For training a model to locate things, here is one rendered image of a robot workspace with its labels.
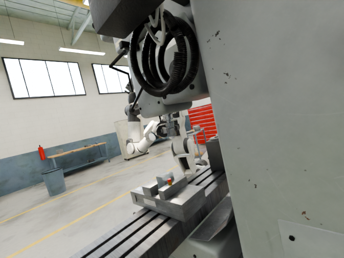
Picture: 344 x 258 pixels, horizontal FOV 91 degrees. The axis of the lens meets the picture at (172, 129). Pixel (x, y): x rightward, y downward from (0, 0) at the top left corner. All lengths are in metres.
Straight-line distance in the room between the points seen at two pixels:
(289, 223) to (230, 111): 0.24
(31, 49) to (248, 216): 8.96
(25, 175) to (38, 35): 5.47
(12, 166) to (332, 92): 8.08
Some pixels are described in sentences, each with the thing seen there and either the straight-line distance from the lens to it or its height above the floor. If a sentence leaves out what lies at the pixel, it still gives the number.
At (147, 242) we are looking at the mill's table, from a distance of 0.67.
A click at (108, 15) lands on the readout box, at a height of 1.52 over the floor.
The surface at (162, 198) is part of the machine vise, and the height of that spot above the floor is 0.98.
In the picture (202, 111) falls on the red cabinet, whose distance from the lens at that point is 6.15.
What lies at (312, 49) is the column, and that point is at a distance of 0.34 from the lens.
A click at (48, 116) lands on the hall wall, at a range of 8.29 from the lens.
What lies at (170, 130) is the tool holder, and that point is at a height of 1.23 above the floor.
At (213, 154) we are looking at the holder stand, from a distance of 1.07.
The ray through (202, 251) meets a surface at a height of 0.81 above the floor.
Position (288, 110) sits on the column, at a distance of 0.35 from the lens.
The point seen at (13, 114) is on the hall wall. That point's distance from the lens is 8.20.
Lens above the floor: 1.29
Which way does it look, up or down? 4 degrees down
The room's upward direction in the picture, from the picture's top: 13 degrees counter-clockwise
